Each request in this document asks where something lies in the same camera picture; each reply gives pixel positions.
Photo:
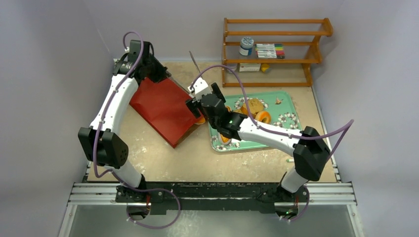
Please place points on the small white box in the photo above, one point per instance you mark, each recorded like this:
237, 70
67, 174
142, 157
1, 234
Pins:
249, 67

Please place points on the round pale fake bun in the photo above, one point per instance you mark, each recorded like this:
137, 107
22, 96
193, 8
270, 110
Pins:
263, 116

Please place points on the red paper bag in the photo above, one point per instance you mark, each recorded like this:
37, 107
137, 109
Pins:
163, 106

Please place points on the green floral tray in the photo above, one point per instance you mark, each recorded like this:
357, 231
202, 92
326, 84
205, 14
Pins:
281, 108

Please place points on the wooden shelf rack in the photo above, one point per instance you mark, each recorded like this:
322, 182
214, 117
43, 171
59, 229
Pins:
305, 53

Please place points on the round brown fake bread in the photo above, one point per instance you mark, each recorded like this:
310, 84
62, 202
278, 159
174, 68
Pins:
242, 110

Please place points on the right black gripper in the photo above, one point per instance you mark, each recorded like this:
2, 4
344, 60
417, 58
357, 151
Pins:
192, 107

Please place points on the small grey jar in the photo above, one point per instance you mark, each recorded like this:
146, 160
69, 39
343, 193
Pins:
231, 68

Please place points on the yellow small object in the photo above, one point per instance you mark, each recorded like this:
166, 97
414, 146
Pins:
265, 68

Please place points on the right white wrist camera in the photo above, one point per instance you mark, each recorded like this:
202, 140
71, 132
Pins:
199, 89

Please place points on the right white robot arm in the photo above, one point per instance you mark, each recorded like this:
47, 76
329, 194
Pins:
250, 121

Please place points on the brown crusty fake bread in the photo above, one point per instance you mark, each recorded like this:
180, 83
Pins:
255, 106

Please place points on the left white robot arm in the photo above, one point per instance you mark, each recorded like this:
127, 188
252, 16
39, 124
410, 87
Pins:
100, 141

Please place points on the orange fake bread in bag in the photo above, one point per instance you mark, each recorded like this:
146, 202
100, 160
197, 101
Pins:
201, 120

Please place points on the long glazed fake bread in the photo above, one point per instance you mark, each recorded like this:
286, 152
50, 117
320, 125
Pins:
224, 140

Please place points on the white jar blue lid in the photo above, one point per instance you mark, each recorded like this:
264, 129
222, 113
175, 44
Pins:
246, 46

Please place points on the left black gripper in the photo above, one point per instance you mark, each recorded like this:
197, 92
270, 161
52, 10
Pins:
162, 73

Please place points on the coloured marker pen set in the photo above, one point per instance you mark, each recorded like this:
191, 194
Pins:
270, 50

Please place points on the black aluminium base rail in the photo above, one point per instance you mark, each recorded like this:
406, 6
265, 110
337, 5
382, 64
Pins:
262, 197

